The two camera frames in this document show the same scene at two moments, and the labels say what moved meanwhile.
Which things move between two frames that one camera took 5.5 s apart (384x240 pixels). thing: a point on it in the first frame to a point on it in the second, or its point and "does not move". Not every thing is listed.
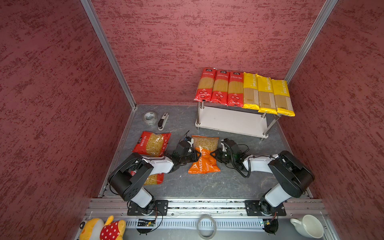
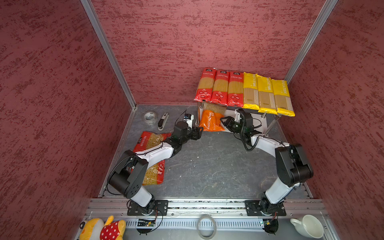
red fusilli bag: [154, 179] does not move
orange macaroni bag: [205, 163] to [211, 115]
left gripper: [195, 154] to [196, 133]
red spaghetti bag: [235, 93] does not move
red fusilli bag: [152, 144] does not move
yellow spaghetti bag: [283, 104] does not move
